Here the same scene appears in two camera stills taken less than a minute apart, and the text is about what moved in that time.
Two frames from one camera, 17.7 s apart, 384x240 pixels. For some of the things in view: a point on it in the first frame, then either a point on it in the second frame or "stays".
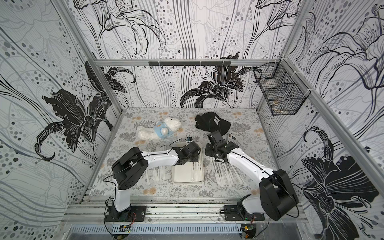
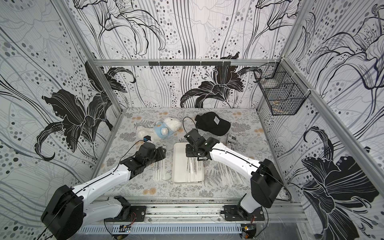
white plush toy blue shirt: (162, 128) stays
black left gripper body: (193, 158) → (157, 155)
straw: (194, 171) stays
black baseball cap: (210, 121) stays
